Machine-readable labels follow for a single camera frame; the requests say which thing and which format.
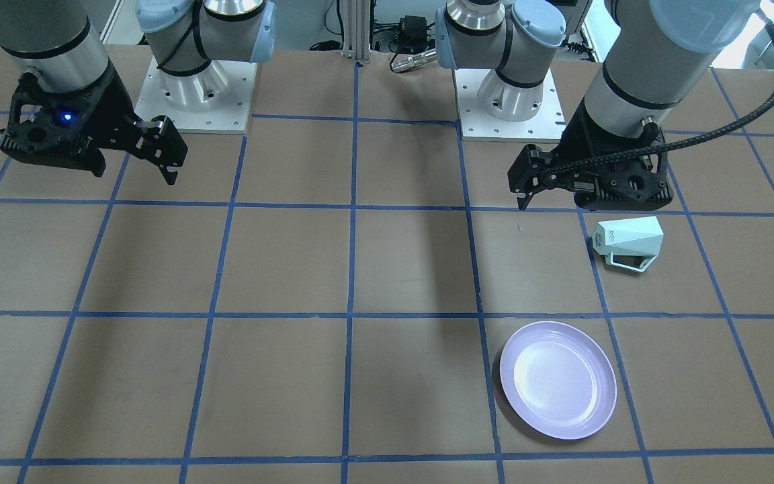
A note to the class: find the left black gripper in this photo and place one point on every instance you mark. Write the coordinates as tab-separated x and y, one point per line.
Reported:
580	136

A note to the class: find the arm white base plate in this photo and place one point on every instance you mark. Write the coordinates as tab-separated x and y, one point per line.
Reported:
215	101
510	107

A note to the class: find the black power adapter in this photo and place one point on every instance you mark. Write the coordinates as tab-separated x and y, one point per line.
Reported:
408	35

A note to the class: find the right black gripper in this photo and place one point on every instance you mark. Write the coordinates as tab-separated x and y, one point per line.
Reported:
116	107

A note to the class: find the aluminium frame post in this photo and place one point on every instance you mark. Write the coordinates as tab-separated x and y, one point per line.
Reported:
357	27

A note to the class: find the mint green faceted cup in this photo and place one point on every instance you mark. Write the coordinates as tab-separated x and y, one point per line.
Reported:
628	243

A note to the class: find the silver metal cylinder tool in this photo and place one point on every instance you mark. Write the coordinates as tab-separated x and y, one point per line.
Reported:
414	61

